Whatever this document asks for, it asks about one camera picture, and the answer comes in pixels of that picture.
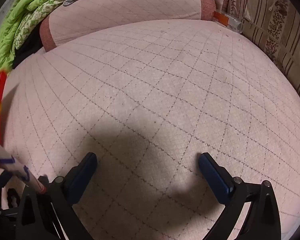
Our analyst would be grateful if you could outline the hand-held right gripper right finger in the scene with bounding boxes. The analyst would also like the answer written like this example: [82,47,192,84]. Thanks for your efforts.
[199,152,282,240]

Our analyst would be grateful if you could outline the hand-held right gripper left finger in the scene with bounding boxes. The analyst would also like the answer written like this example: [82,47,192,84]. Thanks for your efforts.
[15,152,98,240]

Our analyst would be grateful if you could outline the dark cloth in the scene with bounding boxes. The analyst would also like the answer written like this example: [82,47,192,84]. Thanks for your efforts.
[12,31,45,68]

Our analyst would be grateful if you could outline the clear plastic bottle orange label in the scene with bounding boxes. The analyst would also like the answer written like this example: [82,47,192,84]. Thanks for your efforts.
[213,10,244,34]

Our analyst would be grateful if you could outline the striped floral beige cloth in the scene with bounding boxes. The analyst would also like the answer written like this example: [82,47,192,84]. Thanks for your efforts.
[222,0,300,103]

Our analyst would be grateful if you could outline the pink bolster pillow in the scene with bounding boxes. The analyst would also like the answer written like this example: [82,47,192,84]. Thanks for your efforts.
[39,0,217,53]

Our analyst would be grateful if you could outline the green quilt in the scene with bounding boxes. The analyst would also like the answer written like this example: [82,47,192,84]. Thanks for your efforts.
[0,0,88,70]

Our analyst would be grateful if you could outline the white wrapped cable blue marks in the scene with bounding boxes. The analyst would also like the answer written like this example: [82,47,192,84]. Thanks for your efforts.
[0,140,47,195]

